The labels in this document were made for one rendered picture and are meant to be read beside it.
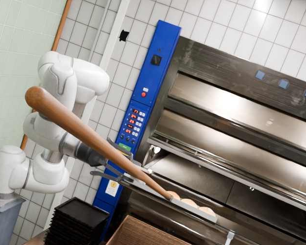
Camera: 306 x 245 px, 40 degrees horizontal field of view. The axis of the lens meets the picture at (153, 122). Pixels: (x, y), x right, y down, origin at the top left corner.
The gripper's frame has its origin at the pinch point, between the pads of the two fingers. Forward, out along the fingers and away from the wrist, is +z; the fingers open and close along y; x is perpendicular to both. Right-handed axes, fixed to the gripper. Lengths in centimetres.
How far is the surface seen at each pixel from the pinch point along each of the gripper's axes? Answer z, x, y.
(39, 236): -71, -139, 58
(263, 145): 36, -135, -55
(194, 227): 17, -157, 10
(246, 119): 21, -130, -65
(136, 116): -46, -137, -40
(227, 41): -9, -117, -103
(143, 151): -34, -147, -21
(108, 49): -82, -126, -73
